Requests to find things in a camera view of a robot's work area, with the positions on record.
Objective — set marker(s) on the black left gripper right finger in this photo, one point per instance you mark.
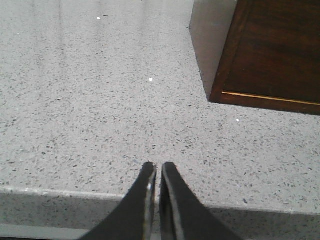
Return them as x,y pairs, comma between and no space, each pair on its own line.
182,215

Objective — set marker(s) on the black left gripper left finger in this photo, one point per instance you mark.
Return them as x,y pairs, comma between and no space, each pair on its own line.
133,218

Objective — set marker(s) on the dark wooden drawer cabinet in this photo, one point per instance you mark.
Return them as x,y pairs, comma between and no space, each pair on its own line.
271,57

